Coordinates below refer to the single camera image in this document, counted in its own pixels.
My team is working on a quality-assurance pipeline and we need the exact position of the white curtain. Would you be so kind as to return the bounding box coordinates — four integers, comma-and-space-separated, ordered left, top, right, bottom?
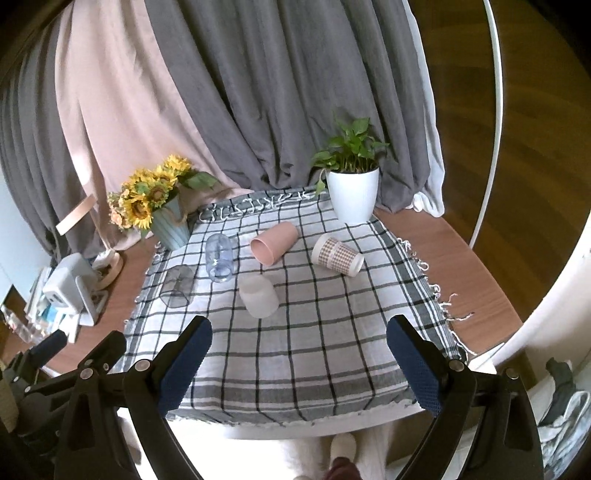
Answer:
410, 88, 447, 217

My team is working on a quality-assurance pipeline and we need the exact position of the frosted white cup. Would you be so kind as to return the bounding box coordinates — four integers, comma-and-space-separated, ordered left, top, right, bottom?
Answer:
239, 275, 281, 319

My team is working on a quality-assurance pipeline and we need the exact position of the clear bluish cup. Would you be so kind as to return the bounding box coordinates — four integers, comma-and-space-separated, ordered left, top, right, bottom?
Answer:
204, 233, 233, 282

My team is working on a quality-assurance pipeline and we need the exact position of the brown checked white cup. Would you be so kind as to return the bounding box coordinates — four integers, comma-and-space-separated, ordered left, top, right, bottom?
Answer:
311, 233, 365, 278

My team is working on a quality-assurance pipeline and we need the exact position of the white hoop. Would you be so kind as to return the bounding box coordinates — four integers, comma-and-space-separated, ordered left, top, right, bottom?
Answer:
468, 0, 504, 251

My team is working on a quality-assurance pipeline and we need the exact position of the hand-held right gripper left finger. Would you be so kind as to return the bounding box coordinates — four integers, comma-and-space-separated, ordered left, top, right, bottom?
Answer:
54, 315, 214, 480

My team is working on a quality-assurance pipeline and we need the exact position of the pink cup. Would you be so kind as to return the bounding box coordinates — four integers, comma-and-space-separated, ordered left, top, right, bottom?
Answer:
250, 222, 299, 267

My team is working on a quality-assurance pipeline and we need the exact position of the black white checked cloth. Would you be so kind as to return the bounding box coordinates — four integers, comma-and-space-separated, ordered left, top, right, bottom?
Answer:
113, 187, 476, 425

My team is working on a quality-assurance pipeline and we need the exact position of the ribbed teal vase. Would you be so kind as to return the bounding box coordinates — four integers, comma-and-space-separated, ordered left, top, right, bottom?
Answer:
151, 196, 193, 251

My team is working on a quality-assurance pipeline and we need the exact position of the person's leg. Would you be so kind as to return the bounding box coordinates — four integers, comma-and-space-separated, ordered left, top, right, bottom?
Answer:
325, 456, 363, 480

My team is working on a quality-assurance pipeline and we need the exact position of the white plant pot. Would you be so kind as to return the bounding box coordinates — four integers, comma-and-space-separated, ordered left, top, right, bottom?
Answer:
325, 167, 380, 224

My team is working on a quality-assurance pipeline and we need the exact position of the round wooden base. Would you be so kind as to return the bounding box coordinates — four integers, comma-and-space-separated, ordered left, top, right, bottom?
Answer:
91, 250, 125, 291

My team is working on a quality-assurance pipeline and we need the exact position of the white slipper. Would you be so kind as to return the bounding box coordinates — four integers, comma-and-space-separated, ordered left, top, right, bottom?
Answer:
330, 433, 358, 465

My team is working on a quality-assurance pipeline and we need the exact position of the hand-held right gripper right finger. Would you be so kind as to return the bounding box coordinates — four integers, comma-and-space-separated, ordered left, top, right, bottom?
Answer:
386, 315, 546, 480

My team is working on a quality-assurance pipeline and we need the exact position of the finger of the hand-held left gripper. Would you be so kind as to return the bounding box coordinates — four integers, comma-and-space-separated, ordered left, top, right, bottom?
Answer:
78, 330, 127, 374
18, 329, 69, 370

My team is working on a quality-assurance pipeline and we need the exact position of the pink curtain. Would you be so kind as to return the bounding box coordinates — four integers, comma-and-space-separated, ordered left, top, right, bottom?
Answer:
54, 0, 243, 252

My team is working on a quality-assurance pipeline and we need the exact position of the grey white clothes pile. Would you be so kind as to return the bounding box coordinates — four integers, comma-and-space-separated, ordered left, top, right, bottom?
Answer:
537, 357, 591, 463

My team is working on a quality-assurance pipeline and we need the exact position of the white grey device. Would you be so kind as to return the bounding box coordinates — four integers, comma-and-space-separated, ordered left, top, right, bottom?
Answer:
42, 253, 110, 326

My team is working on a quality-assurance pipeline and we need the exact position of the green leafy plant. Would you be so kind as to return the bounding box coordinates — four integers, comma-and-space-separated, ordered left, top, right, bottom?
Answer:
310, 117, 391, 195

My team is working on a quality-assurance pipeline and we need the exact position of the light wooden strip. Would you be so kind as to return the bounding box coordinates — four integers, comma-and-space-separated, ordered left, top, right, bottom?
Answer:
56, 195, 97, 234

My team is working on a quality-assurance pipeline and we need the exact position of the grey curtain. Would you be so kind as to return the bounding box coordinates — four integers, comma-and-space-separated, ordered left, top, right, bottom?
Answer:
0, 25, 105, 261
141, 0, 438, 214

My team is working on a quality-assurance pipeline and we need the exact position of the clear grey cup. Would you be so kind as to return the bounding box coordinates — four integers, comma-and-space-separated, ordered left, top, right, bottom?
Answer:
160, 265, 195, 309

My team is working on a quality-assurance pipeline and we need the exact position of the sunflower bouquet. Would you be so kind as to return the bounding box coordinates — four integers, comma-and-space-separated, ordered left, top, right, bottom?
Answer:
107, 154, 221, 230

